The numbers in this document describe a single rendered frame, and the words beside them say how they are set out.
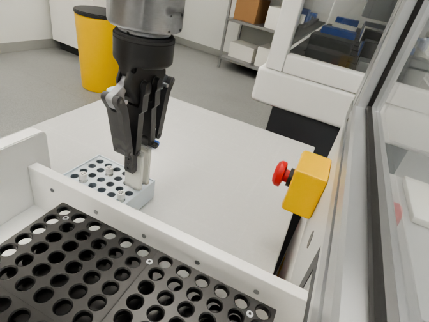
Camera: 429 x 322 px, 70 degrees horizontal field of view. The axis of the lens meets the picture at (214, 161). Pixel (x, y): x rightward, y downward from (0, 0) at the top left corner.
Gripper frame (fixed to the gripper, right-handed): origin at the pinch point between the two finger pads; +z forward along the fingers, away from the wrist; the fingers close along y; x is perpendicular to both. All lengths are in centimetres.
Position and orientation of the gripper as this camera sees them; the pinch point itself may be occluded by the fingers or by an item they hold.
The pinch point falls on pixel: (137, 166)
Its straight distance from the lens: 49.3
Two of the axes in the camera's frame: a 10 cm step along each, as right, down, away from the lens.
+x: -8.8, -3.7, 2.8
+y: 4.3, -4.2, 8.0
